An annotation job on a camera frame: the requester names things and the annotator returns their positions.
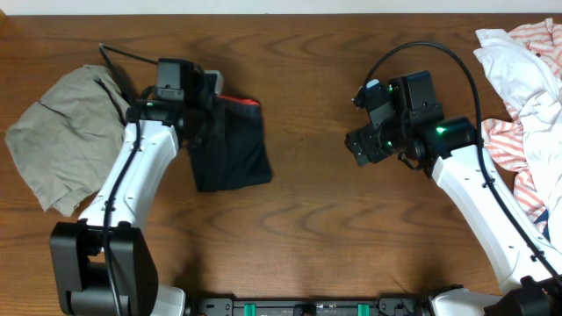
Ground black leggings with red waistband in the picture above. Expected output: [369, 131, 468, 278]
[188, 96, 273, 192]

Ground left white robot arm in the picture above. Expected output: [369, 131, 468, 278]
[49, 83, 191, 315]

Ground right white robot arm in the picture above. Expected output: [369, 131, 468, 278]
[345, 118, 561, 315]

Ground white shirt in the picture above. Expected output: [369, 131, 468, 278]
[472, 28, 562, 254]

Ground khaki folded garment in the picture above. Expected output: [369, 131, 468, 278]
[5, 65, 128, 217]

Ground blue patterned garment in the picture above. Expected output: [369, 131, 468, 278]
[534, 209, 550, 240]

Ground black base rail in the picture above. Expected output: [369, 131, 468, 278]
[191, 297, 432, 316]

